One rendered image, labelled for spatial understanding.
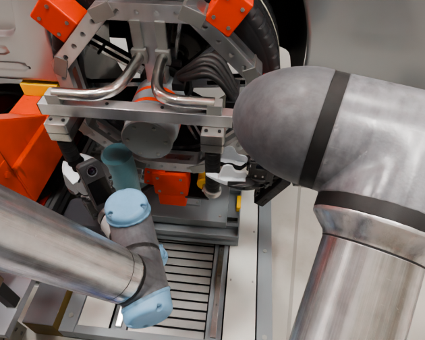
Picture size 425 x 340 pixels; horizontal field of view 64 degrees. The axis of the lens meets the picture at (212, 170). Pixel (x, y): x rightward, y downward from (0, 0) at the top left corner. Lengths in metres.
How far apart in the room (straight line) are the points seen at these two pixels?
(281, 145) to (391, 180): 0.09
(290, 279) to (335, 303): 1.30
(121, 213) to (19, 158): 0.66
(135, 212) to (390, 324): 0.40
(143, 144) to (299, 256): 1.02
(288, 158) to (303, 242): 1.40
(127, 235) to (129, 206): 0.05
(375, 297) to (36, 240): 0.31
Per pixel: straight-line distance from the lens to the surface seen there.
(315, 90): 0.31
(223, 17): 0.81
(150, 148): 0.87
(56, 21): 0.93
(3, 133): 1.13
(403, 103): 0.32
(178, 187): 1.18
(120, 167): 0.99
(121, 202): 0.59
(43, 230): 0.39
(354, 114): 0.30
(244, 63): 0.85
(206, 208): 1.47
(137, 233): 0.57
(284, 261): 1.63
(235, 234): 1.50
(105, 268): 0.45
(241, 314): 1.43
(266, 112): 0.31
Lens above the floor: 1.42
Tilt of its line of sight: 48 degrees down
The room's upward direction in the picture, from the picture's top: straight up
